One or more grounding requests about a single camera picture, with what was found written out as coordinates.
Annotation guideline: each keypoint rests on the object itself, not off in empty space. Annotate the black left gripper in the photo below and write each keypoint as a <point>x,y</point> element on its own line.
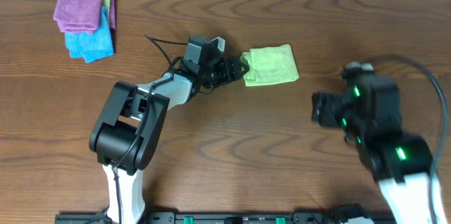
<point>229,70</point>

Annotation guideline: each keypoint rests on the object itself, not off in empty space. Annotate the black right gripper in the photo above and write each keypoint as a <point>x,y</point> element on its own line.
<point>320,109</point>

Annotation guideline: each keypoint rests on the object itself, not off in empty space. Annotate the light green microfiber cloth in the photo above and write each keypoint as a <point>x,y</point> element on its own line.
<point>271,66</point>

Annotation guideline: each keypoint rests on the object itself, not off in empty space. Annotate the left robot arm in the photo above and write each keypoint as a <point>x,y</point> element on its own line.
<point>128,129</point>

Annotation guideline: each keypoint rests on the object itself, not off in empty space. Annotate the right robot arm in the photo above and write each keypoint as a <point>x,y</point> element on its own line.
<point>401,167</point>

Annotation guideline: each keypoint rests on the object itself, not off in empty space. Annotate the blue folded cloth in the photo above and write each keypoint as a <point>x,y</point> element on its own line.
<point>92,47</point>

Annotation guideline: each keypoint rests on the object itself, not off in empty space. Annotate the purple folded cloth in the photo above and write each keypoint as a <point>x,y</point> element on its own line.
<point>76,16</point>

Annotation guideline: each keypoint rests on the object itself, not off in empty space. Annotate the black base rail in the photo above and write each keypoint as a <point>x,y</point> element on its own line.
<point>353,213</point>

